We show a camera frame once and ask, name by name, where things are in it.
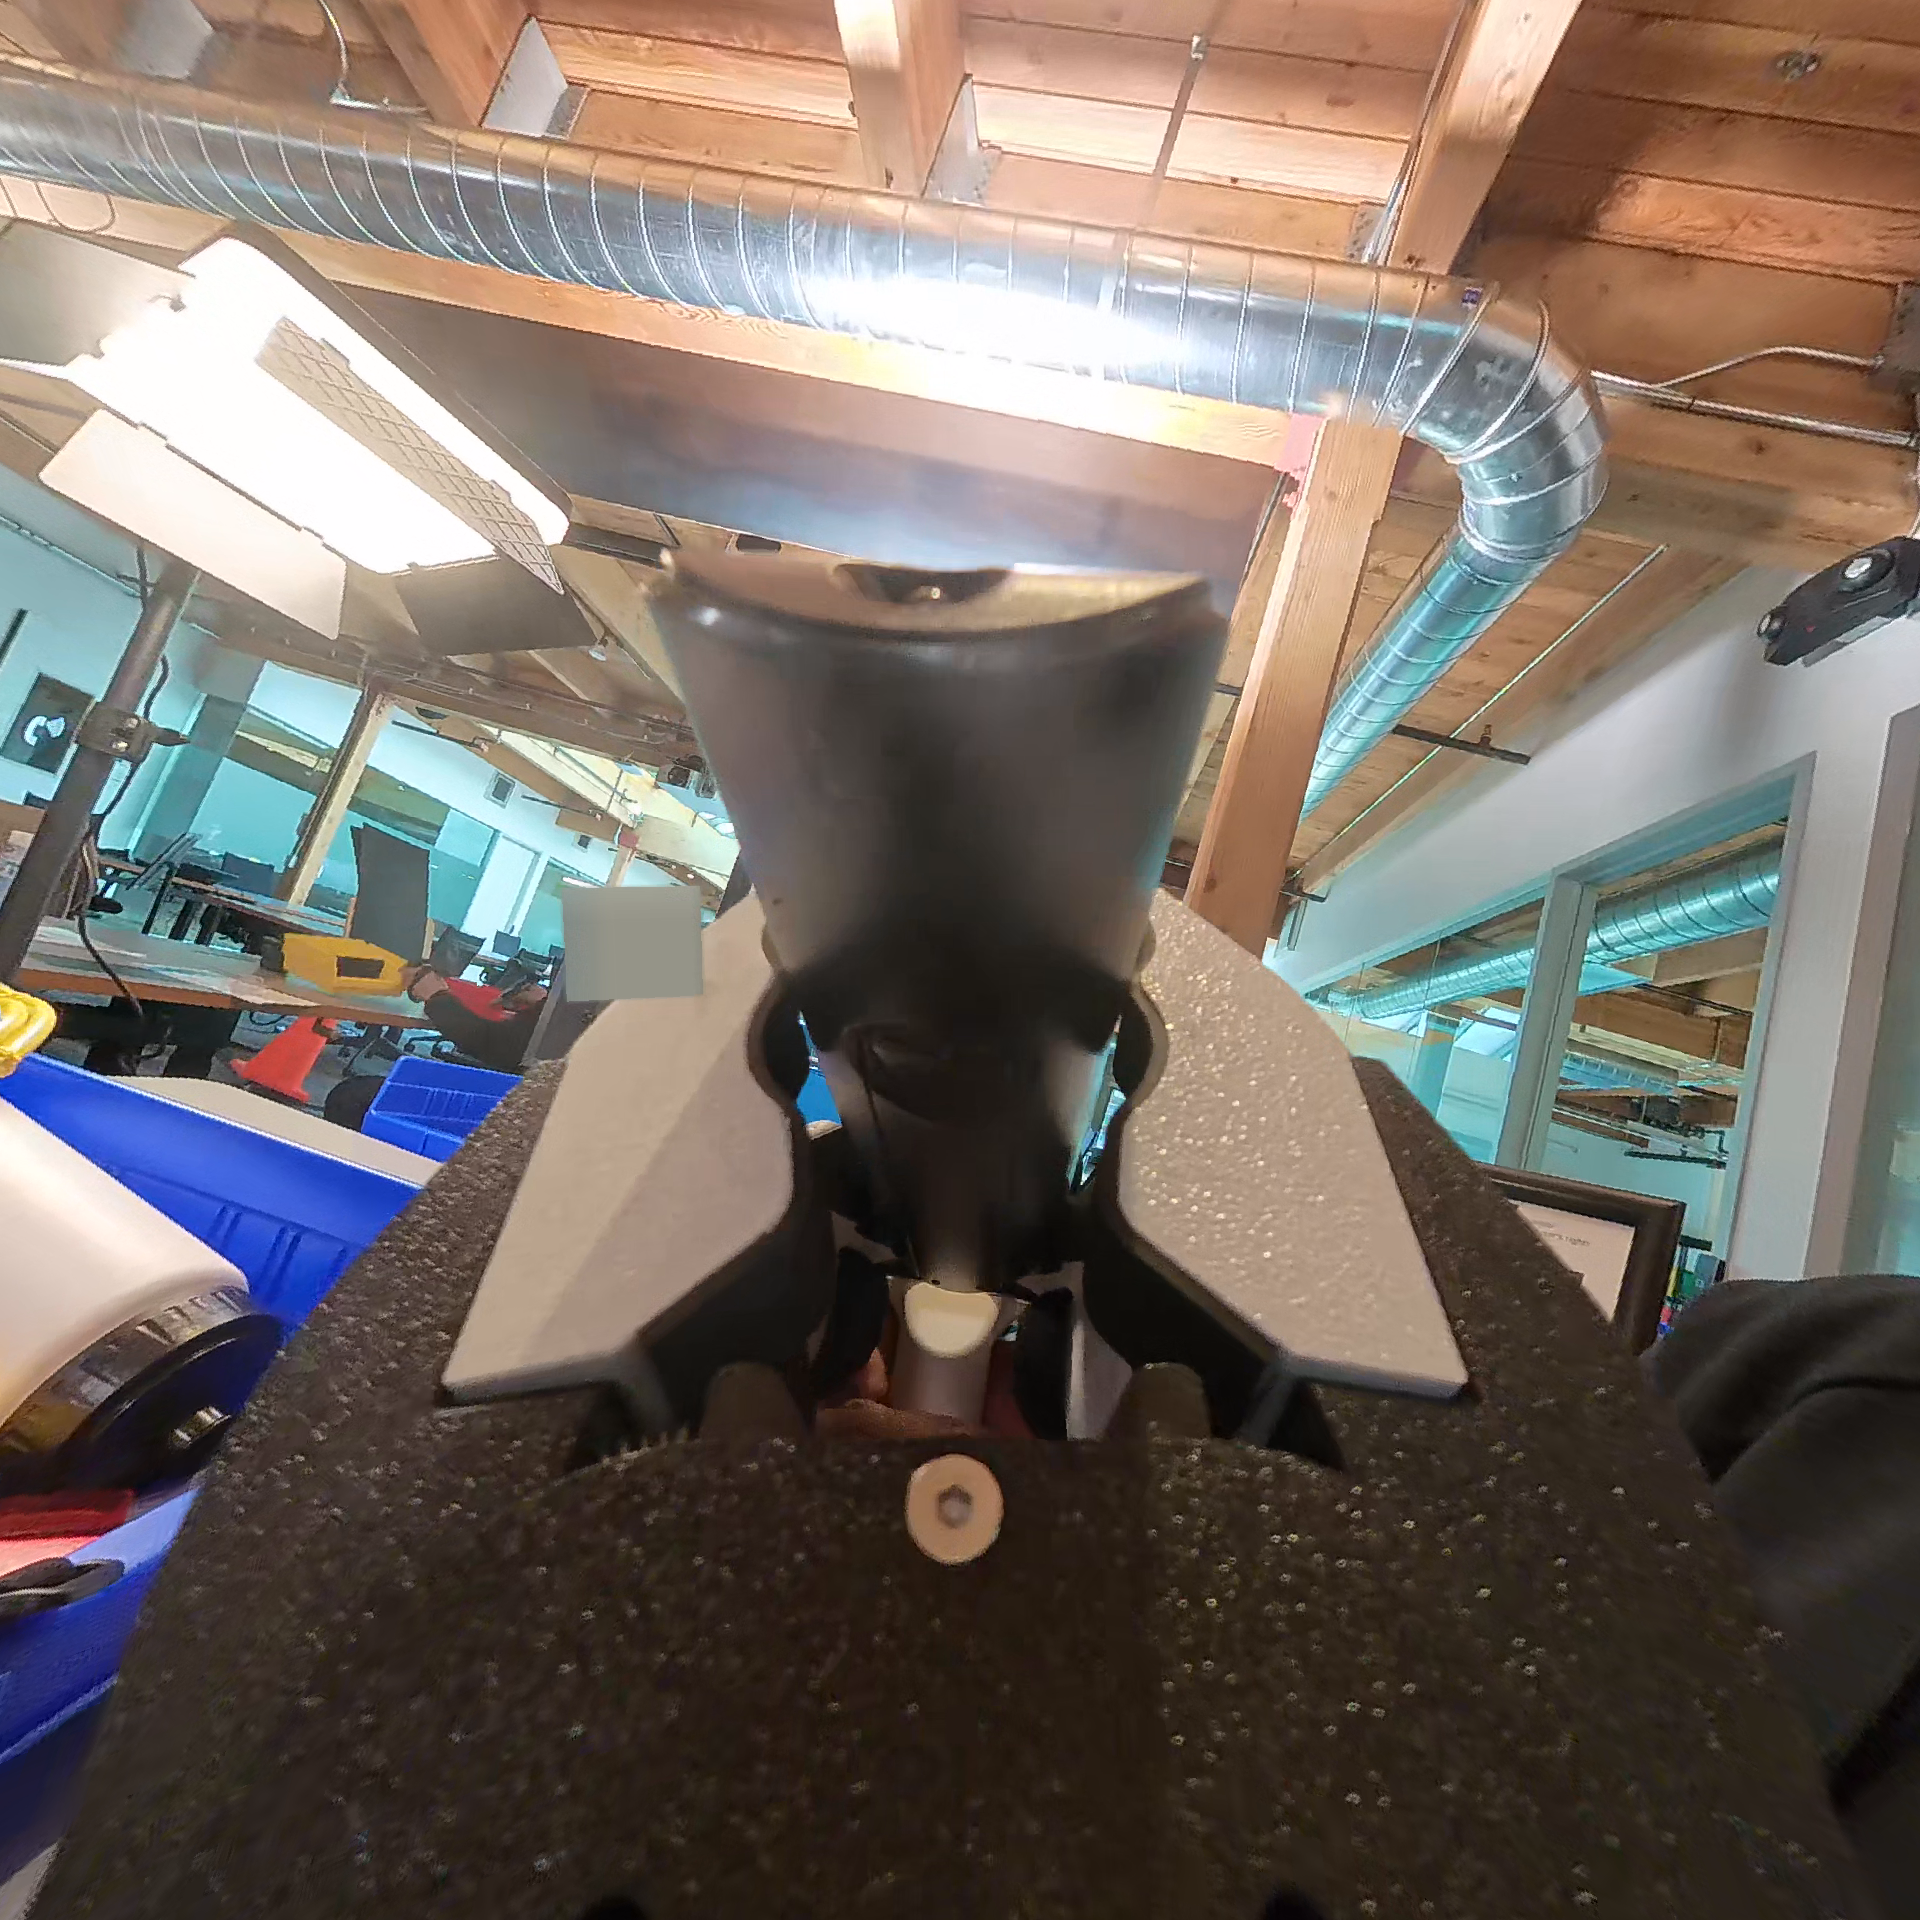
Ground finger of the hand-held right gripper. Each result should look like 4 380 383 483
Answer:
897 1275 1004 1419

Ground black light stand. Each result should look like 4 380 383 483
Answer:
0 562 202 986

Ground black framed tag sign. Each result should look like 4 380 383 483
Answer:
1487 1170 1690 1359

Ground dark hanging ceiling panel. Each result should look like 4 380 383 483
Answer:
322 282 1309 602

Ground red plastic piece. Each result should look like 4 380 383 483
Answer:
0 1485 139 1577

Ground wooden work table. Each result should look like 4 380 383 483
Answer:
0 914 436 1038

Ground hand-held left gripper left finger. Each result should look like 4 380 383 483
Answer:
445 895 828 1427

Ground black wall poster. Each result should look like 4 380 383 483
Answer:
0 671 98 775

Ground blue storage bin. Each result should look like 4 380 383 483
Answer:
369 1050 528 1164
0 1050 452 1809

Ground white film roll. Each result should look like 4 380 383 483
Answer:
0 1101 290 1503

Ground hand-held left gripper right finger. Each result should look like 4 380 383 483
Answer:
1080 891 1471 1419

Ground black wall mounted sensor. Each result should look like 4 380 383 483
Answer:
1759 537 1920 670

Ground red storage bin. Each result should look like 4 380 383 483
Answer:
405 967 548 1052

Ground orange traffic cone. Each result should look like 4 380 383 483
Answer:
231 1013 339 1116

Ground silver spiral duct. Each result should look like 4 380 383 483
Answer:
0 59 1613 825

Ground black strap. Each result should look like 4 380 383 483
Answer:
0 1556 127 1626

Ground wooden support post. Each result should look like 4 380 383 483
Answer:
1184 417 1404 953

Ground studio light panel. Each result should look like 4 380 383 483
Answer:
0 221 677 654

